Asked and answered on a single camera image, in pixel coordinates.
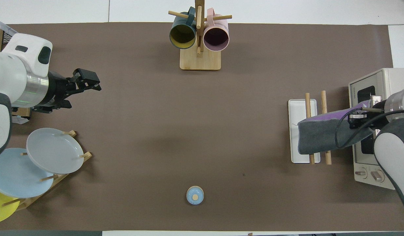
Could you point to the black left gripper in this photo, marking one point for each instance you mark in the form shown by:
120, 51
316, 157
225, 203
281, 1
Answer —
59, 90

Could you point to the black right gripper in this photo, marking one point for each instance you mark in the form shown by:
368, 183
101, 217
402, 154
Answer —
379, 114

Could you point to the purple and grey towel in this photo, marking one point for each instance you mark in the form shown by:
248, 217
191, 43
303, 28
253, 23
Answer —
320, 137

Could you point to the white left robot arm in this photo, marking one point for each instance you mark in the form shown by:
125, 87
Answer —
8, 75

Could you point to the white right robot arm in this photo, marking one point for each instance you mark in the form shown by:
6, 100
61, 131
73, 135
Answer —
390, 147

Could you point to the wooden plate rack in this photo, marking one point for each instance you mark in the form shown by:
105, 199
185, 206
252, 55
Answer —
87, 156

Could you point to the white rectangular tray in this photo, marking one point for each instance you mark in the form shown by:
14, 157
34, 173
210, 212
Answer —
298, 111

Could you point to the grey plate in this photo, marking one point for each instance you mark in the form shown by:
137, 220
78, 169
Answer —
54, 150

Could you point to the beige toaster oven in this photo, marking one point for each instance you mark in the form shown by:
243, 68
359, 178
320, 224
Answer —
395, 77

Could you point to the light blue plate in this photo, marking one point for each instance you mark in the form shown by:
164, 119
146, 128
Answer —
15, 177

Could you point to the dark green mug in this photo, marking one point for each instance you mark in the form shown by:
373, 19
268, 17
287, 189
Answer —
182, 34

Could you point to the wooden mug tree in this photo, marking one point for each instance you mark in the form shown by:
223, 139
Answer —
200, 62

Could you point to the yellow plate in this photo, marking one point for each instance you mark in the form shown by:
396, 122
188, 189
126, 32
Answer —
0, 209

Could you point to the brown table mat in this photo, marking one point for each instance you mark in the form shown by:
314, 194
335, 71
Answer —
205, 131

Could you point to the pink mug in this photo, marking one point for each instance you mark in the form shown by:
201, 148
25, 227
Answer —
216, 37

